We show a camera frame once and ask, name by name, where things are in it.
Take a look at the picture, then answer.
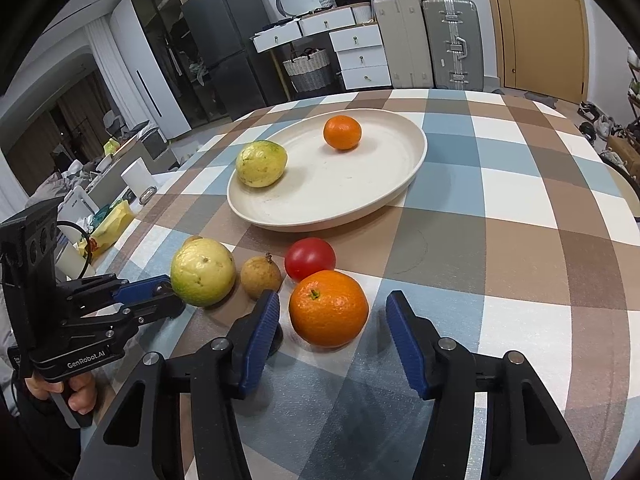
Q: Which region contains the yellow plastic bag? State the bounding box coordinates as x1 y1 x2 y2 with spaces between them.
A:
91 200 137 257

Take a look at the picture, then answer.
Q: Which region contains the checked tablecloth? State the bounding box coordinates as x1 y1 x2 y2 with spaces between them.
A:
65 89 640 480

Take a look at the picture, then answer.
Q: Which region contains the dark grey fridge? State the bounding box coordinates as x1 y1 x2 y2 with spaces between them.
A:
180 0 268 122

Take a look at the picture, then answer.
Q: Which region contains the person's left hand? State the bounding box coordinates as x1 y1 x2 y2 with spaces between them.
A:
24 370 99 427

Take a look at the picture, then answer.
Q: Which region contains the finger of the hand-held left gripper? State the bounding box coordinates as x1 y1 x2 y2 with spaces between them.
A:
112 274 175 307
120 292 187 327

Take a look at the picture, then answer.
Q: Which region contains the silver suitcase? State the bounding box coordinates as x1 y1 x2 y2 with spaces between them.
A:
422 0 485 92

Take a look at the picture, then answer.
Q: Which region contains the large orange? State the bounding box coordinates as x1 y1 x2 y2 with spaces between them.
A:
288 270 370 349

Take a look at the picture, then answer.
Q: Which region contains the white drawer dresser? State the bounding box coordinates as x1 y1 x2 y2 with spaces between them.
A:
251 7 392 92

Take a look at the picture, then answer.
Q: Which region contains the wooden door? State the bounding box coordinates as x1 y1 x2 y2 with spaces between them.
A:
481 0 590 104

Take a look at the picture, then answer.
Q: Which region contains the bumpy spotted guava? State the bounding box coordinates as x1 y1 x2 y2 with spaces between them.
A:
235 141 289 189

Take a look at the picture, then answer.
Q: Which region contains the red tomato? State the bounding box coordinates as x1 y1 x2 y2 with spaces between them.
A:
284 238 337 283

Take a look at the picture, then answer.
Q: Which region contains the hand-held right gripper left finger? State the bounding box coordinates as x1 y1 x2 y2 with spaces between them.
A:
74 289 282 480

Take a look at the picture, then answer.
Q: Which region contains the brown longan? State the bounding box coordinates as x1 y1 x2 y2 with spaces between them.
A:
240 253 283 301

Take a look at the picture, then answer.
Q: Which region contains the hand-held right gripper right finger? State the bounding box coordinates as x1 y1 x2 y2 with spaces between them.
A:
385 290 593 480

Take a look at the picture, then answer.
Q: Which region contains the small orange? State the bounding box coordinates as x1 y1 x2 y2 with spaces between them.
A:
323 115 362 151

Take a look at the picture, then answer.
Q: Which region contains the white trash can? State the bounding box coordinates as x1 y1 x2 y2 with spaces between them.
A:
121 157 157 206

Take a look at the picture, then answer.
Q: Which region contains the smooth yellow-green guava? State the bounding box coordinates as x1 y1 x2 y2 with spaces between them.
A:
170 237 237 308

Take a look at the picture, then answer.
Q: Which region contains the dark glass wardrobe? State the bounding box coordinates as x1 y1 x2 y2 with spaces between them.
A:
111 0 202 139

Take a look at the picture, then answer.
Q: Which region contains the person's left forearm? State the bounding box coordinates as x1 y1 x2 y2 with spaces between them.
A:
0 390 86 480

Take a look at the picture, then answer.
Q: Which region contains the woven laundry basket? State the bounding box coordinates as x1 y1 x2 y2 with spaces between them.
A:
283 48 334 93

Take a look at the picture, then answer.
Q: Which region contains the black cable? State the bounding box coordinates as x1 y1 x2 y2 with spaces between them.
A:
55 220 97 281

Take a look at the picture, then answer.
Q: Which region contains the beige suitcase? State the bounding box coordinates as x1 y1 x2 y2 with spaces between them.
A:
372 0 436 90

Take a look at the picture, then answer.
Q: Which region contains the cream round plate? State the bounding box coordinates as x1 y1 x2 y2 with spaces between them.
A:
226 108 428 233

